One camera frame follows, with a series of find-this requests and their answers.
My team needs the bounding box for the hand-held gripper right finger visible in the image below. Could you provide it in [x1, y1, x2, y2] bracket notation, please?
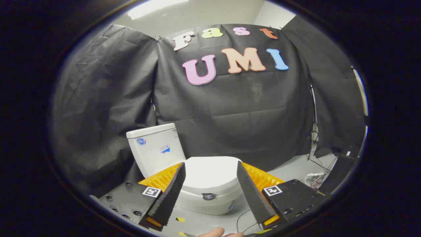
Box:
[236, 161, 327, 230]

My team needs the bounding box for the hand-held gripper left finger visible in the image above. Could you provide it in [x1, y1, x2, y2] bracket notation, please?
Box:
[90, 162, 186, 232]

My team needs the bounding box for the white toilet lid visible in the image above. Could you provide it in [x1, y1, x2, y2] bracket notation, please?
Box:
[180, 156, 244, 202]

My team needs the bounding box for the white toilet with tank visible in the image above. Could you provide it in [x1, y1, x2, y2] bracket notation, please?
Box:
[126, 123, 244, 216]

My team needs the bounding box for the clear plastic bag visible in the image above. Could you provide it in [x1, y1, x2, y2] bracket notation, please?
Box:
[305, 172, 326, 188]

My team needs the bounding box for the black backdrop cloth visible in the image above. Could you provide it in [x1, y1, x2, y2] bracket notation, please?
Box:
[51, 15, 366, 198]

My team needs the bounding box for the thin black stand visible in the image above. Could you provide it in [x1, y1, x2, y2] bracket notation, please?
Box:
[307, 84, 329, 171]

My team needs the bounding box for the black box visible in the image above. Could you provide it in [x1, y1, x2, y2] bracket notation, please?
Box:
[320, 154, 356, 195]

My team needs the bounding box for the thin black floor cable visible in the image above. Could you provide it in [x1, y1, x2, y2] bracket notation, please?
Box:
[236, 209, 261, 235]

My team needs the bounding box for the tangle of cables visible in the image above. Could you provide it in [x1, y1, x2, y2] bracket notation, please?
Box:
[311, 158, 339, 195]

